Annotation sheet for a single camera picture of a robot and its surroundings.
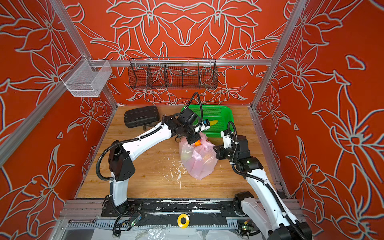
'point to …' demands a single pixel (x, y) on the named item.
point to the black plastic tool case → (139, 117)
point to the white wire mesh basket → (86, 78)
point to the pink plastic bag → (199, 161)
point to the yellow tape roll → (181, 225)
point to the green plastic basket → (223, 114)
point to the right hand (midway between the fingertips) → (214, 146)
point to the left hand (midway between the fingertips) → (200, 134)
